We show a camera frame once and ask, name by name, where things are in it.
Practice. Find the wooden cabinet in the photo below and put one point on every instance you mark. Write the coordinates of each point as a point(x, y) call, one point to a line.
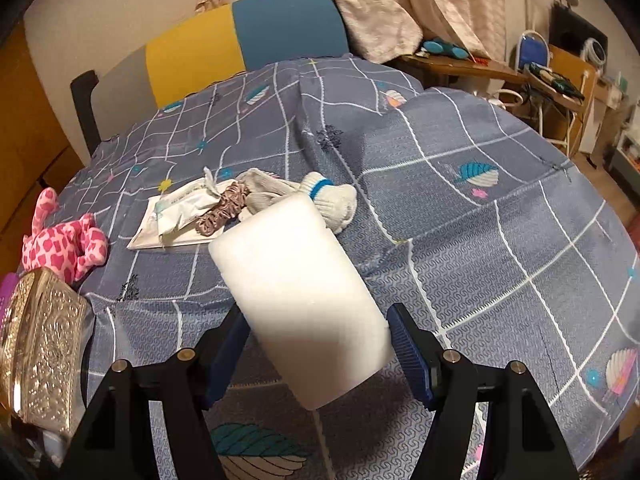
point(565, 110)

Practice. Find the cream printed curtain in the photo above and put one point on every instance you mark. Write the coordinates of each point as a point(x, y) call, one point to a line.
point(380, 10)

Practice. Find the blue folding chair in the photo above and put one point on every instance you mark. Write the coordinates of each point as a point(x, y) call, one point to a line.
point(532, 50)

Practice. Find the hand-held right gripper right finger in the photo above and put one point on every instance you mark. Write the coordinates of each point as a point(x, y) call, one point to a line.
point(405, 347)

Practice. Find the brown scrunchie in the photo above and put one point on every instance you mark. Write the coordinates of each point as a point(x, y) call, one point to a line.
point(215, 217)

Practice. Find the blue goggles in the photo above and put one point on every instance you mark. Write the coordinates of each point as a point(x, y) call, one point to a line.
point(442, 47)

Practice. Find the grey checked blanket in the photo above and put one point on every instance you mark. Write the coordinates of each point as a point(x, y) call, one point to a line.
point(450, 260)

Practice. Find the white sock with blue stripe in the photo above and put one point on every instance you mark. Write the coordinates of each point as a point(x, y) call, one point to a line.
point(335, 202)

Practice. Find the wooden desk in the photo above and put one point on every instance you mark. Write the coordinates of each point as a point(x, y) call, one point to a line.
point(450, 67)

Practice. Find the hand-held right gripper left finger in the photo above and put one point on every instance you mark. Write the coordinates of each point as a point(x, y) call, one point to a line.
point(225, 365)

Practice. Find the white face mask packet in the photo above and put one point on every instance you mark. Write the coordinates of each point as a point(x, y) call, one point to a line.
point(170, 215)

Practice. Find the wooden wardrobe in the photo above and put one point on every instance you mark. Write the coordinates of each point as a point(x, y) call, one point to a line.
point(25, 135)

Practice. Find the pink spotted plush toy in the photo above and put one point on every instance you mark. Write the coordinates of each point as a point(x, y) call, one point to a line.
point(55, 247)

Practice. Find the purple cardboard box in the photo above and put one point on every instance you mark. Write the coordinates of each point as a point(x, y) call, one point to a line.
point(6, 292)

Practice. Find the grey yellow blue headboard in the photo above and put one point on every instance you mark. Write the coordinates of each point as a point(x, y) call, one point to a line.
point(200, 55)

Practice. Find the white foam block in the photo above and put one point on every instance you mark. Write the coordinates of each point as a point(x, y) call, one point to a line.
point(300, 300)

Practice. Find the grey sock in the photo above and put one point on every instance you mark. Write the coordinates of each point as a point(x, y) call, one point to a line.
point(265, 187)

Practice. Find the black monitor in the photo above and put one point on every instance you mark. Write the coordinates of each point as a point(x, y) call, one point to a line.
point(572, 30)

